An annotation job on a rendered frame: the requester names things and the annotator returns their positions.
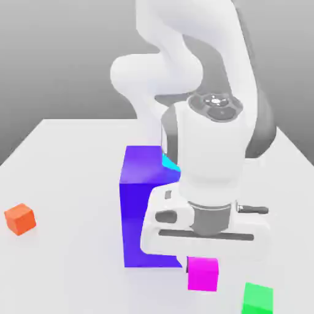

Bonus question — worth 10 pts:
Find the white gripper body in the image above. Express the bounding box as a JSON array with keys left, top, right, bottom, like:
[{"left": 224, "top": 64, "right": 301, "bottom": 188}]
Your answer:
[{"left": 139, "top": 215, "right": 272, "bottom": 261}]

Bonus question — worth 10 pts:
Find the small magenta cube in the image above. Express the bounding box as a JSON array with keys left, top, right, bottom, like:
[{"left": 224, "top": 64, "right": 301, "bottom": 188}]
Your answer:
[{"left": 186, "top": 256, "right": 220, "bottom": 293}]

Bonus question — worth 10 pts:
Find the small cyan cube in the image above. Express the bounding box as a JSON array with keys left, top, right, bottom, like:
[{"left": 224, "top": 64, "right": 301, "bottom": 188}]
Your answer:
[{"left": 161, "top": 152, "right": 182, "bottom": 173}]

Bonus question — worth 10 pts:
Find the small green cube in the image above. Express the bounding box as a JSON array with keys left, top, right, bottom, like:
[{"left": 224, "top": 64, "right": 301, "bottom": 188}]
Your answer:
[{"left": 241, "top": 281, "right": 274, "bottom": 314}]

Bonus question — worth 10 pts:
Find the small orange cube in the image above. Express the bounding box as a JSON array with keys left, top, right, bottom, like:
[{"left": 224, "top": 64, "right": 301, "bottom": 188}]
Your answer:
[{"left": 4, "top": 202, "right": 37, "bottom": 237}]

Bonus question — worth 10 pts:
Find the large blue box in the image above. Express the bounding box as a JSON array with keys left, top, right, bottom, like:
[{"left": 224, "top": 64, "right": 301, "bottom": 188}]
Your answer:
[{"left": 119, "top": 145, "right": 183, "bottom": 269}]

